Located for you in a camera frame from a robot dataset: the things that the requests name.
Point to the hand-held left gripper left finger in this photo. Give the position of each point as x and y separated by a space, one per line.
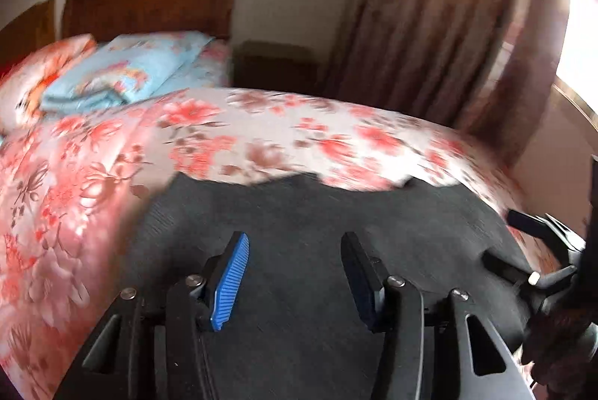
229 283

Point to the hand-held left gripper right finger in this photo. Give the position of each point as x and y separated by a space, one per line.
366 292

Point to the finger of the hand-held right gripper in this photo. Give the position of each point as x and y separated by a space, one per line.
537 225
514 271

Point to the dark striped knit sweater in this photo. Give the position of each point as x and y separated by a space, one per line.
303 213

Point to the pink floral bedsheet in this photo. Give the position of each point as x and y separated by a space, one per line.
280 124

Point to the bright window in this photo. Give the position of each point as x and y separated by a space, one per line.
579 45

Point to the light blue floral pillow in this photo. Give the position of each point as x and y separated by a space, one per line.
205 68

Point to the dark wooden nightstand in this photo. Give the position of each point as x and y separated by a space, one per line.
275 68

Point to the folded light blue floral quilt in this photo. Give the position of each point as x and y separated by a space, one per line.
117 68

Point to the pink floral curtain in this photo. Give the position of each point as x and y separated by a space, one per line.
420 7

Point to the pink floral pillow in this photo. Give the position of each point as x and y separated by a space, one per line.
42 68

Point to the small wooden headboard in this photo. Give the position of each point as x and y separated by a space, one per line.
28 35

